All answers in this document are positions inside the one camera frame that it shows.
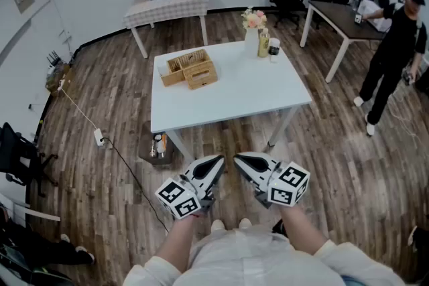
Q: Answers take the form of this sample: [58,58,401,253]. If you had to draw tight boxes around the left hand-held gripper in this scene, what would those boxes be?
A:
[154,154,225,220]

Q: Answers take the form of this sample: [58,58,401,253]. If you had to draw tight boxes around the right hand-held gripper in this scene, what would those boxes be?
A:
[233,152,311,210]

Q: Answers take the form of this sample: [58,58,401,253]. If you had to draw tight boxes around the person's left forearm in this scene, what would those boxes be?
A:
[156,214,202,274]

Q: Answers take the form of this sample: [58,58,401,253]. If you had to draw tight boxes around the person's right forearm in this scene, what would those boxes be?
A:
[280,206,328,255]

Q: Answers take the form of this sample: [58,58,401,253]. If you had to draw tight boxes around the brown box with bottles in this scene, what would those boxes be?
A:
[138,121,176,167]

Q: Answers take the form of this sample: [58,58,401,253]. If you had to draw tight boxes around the person's white jacket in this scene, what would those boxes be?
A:
[122,222,413,286]

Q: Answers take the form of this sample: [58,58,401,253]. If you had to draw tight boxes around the white bottle with black label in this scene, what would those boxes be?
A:
[267,38,281,64]

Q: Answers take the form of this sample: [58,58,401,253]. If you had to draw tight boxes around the yellow bottle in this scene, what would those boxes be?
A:
[257,27,271,59]

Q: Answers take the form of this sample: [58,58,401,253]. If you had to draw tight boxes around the white vase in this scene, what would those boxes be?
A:
[244,26,260,60]

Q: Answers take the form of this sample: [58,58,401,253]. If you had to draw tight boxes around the white-legged side table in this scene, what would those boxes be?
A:
[129,14,209,60]

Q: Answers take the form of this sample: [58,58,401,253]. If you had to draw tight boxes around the pink flower bouquet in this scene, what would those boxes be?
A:
[241,7,268,29]

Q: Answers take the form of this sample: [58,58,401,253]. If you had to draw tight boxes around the checked tablecloth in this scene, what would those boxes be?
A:
[121,0,210,29]

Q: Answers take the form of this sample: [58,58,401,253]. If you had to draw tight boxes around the dark-top table with white legs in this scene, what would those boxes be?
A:
[299,0,387,84]

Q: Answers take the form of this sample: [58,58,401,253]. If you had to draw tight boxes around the cardboard box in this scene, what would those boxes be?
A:
[44,62,73,98]

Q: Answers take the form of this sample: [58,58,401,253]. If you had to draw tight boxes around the black router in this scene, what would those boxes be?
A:
[46,50,64,67]

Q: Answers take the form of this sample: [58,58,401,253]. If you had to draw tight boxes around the white bag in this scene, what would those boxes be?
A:
[359,0,393,33]

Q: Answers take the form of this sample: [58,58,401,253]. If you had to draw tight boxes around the black cable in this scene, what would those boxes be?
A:
[101,137,170,233]

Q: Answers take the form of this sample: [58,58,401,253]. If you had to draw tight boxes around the white cable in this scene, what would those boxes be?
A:
[58,79,101,131]

